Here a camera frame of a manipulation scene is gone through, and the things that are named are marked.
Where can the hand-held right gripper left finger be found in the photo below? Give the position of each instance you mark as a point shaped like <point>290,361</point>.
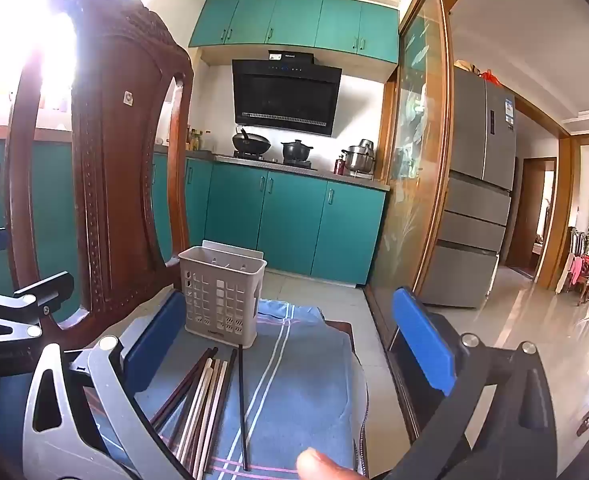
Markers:
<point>155,340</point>

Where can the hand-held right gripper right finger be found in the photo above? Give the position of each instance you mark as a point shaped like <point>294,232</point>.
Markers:
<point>424,347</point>

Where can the bundle of chopsticks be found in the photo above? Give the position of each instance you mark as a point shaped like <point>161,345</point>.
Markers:
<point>189,382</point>

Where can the beige plastic utensil holder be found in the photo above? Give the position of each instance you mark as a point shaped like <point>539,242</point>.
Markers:
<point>222,295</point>

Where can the black chopstick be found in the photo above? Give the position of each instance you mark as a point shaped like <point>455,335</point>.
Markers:
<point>242,410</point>
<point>227,385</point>

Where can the person's right hand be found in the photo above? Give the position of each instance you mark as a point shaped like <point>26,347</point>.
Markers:
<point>332,466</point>

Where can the blue striped towel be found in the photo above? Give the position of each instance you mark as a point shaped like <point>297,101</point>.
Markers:
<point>294,385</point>

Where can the grey refrigerator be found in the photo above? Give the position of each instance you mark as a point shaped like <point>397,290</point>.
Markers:
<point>479,185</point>

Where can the pink cloth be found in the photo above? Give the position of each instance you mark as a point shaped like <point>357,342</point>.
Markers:
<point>581,266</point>

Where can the teal lower kitchen cabinets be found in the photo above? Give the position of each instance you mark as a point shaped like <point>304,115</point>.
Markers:
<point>294,220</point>

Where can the teal kitchen cabinets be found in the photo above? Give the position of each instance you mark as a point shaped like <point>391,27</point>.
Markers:
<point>294,220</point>
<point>299,22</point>

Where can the kitchen countertop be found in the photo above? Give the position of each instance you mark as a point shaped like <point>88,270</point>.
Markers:
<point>344,180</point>

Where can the large steel pot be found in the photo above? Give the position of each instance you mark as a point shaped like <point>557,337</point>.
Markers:
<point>359,160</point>

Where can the red bottle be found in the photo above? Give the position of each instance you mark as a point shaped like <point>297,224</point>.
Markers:
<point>341,165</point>

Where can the white adhesive hook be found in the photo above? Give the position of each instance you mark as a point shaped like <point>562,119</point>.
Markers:
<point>128,98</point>

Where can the small steel pot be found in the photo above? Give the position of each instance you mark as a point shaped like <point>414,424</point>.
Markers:
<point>367,144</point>

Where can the wood framed glass sliding door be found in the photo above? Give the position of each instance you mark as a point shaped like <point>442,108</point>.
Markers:
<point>419,135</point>

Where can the gas stove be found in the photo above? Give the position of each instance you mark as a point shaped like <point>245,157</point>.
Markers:
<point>274,161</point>

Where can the black wok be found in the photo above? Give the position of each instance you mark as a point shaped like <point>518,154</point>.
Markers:
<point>250,142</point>

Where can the black cooking pot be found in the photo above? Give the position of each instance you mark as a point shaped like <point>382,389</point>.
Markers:
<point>297,152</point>

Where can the black range hood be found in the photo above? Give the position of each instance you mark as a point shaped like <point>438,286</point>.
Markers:
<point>287,95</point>

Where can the red item on refrigerator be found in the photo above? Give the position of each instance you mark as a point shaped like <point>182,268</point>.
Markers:
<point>488,75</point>

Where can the teal upper kitchen cabinets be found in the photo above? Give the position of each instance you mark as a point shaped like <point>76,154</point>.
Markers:
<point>299,22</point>

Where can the wooden door frame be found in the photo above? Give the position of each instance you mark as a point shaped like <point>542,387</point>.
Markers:
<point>561,200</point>

